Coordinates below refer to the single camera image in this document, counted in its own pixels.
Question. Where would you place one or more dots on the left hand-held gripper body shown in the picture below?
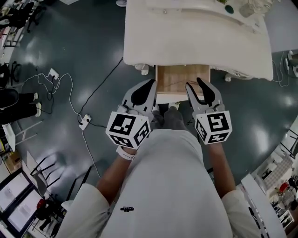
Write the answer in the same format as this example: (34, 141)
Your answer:
(126, 129)

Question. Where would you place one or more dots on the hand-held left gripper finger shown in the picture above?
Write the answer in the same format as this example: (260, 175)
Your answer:
(153, 95)
(139, 94)

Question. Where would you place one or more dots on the white power strip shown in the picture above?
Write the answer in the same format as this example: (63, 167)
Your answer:
(85, 121)

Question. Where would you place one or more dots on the pale vase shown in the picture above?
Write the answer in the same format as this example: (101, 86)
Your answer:
(252, 8)

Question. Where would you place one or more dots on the computer monitor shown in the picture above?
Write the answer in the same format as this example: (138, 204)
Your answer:
(14, 191)
(24, 212)

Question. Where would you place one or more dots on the white shelf unit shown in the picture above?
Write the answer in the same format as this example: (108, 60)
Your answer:
(260, 204)

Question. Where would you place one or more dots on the person's white shoe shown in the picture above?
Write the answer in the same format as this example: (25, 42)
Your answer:
(156, 107)
(174, 106)

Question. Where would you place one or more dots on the black office chair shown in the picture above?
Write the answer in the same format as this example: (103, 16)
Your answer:
(10, 73)

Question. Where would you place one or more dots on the white wristwatch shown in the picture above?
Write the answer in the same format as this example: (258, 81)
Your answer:
(124, 154)

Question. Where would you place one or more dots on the cardboard box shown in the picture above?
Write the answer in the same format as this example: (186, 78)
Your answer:
(12, 162)

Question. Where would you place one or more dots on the wooden drawer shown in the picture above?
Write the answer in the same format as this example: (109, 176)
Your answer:
(181, 74)

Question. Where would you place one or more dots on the person's right forearm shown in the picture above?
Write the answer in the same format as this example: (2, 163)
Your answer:
(221, 167)

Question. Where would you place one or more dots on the person's left forearm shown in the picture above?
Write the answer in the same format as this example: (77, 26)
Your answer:
(114, 179)

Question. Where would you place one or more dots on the black swivel chair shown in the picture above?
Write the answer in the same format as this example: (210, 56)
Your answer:
(35, 14)

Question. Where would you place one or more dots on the person's white t-shirt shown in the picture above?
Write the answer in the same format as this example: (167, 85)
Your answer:
(167, 186)

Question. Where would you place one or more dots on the white side table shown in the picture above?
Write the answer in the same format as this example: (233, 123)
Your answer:
(9, 134)

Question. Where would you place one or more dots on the dark green round dish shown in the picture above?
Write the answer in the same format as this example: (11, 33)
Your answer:
(229, 9)

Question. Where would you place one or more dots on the black frame chair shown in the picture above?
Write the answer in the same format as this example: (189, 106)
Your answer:
(43, 176)

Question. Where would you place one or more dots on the person's grey trousers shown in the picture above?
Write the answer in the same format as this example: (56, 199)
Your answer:
(172, 119)

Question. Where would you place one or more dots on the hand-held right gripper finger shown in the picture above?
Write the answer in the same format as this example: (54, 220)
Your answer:
(194, 100)
(209, 93)

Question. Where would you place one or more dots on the white wall charger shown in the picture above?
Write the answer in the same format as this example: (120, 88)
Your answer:
(53, 73)

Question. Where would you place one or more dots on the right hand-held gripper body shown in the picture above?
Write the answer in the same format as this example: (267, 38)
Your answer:
(215, 126)

